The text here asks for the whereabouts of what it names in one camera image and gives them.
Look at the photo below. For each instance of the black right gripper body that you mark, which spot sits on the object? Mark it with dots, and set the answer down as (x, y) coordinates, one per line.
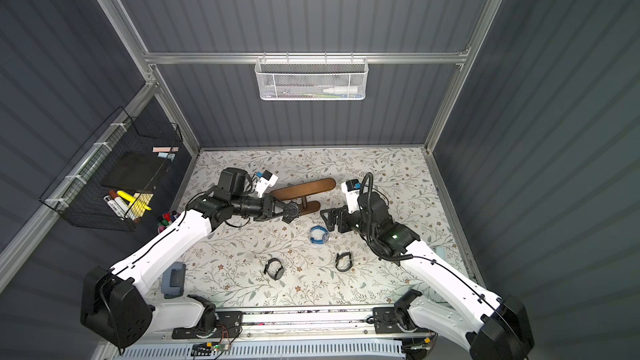
(344, 220)

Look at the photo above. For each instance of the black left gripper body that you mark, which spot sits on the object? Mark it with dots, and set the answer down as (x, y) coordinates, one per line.
(269, 207)

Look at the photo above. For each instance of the wooden T-bar watch stand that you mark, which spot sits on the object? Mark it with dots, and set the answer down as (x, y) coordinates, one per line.
(302, 191)

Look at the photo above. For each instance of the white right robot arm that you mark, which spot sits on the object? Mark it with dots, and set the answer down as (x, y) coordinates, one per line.
(487, 325)

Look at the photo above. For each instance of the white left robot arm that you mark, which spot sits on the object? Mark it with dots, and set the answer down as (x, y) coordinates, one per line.
(114, 303)

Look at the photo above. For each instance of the blue white wrist watch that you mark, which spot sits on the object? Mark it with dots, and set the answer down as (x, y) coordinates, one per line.
(318, 235)

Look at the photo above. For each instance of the black slim band watch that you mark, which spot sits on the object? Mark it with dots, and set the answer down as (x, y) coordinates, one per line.
(344, 262)

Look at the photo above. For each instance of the pink cup with markers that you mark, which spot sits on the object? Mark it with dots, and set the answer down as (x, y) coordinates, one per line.
(164, 221)

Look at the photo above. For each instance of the white tube in basket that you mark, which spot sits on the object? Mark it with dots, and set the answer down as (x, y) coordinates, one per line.
(342, 91)

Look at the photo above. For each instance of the yellow highlighter marker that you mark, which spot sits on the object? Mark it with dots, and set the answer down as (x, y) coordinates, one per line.
(138, 201)

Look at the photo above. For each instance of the white marker in basket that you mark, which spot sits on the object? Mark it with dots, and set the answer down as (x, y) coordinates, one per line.
(115, 206)

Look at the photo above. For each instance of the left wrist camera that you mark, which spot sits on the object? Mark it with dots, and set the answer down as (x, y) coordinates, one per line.
(265, 180)

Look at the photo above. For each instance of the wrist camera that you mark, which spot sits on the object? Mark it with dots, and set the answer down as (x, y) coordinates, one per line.
(265, 180)
(351, 190)

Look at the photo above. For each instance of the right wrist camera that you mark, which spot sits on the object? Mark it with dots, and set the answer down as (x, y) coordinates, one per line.
(351, 190)

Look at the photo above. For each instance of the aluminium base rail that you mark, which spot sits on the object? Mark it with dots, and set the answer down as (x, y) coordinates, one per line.
(305, 322)

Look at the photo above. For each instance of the white wire mesh basket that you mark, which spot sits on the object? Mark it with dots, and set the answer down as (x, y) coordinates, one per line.
(290, 81)

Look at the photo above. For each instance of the black wire wall basket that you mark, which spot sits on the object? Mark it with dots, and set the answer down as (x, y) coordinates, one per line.
(134, 156)

